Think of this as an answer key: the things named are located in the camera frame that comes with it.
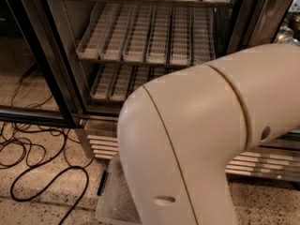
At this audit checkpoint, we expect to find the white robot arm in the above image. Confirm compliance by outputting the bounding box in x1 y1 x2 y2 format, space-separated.
117 44 300 225

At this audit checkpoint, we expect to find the bottom shelf white tray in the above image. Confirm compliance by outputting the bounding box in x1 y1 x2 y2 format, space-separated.
91 65 115 99
151 67 165 79
109 66 132 101
129 67 150 93

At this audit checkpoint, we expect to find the stainless steel fridge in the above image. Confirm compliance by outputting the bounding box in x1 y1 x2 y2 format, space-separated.
15 0 300 183

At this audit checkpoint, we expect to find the open glass fridge door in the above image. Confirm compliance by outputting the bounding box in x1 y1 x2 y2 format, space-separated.
0 0 80 128

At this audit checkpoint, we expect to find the closed glass fridge door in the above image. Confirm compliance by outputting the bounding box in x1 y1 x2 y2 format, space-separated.
224 0 293 53

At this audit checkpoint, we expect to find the clear plastic storage bin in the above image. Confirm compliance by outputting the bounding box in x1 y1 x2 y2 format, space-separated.
96 154 142 225

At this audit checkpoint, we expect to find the gold beverage can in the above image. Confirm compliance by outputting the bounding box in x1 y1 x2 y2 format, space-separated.
274 27 294 43

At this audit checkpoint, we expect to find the black bin handle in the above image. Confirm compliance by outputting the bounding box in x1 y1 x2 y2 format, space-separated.
97 171 108 196

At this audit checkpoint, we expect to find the black floor cable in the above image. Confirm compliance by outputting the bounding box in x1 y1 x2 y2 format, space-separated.
0 37 94 225

